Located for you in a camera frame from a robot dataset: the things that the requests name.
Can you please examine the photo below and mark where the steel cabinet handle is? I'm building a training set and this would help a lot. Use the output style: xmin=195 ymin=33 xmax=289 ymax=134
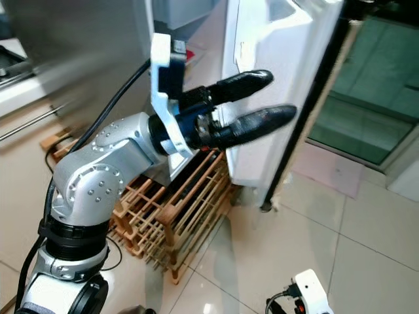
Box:
xmin=0 ymin=105 xmax=66 ymax=141

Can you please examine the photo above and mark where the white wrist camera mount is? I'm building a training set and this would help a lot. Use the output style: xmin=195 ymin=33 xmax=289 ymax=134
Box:
xmin=149 ymin=33 xmax=197 ymax=181
xmin=291 ymin=268 xmax=335 ymax=314

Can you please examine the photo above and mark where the beige kitchen cabinet white countertop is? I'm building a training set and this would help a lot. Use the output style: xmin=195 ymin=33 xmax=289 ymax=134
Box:
xmin=0 ymin=36 xmax=79 ymax=308

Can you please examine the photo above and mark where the red food pack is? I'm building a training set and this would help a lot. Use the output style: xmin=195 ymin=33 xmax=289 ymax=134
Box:
xmin=183 ymin=46 xmax=204 ymax=66

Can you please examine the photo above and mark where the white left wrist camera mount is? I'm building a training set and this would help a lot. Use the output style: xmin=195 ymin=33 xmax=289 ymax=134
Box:
xmin=149 ymin=33 xmax=197 ymax=181

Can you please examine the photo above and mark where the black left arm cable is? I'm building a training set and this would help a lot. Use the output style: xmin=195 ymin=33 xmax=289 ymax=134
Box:
xmin=13 ymin=59 xmax=151 ymax=314

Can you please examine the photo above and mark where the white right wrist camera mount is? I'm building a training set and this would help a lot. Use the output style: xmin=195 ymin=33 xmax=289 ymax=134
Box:
xmin=291 ymin=268 xmax=335 ymax=314

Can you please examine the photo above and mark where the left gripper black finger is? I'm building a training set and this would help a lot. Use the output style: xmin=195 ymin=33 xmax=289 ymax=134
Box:
xmin=206 ymin=69 xmax=274 ymax=105
xmin=213 ymin=105 xmax=299 ymax=150

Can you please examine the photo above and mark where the stainless steel fridge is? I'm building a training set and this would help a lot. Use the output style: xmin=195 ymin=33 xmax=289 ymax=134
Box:
xmin=7 ymin=0 xmax=158 ymax=141

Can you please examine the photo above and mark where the white fridge door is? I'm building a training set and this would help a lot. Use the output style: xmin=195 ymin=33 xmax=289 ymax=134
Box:
xmin=223 ymin=0 xmax=348 ymax=210

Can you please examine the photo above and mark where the green glass door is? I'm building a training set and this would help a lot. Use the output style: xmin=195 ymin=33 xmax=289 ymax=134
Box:
xmin=306 ymin=16 xmax=419 ymax=167

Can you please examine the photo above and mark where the black gas stove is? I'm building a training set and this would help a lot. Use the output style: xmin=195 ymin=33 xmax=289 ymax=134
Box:
xmin=0 ymin=43 xmax=33 ymax=86

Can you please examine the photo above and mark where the wooden wine rack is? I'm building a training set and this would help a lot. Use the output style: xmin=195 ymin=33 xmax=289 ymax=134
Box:
xmin=39 ymin=128 xmax=240 ymax=285

